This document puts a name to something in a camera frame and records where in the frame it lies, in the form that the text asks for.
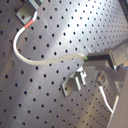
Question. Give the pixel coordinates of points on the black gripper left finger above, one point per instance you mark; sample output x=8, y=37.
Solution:
x=104, y=55

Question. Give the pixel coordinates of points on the metal cable clip on board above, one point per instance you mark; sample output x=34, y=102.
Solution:
x=74, y=82

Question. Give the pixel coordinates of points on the grey angled bracket top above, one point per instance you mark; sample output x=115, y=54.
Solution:
x=33, y=3

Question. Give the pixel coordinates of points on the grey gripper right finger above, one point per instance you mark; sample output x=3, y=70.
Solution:
x=103, y=74

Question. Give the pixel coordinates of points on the metal clip at top left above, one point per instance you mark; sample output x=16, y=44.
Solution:
x=25, y=13

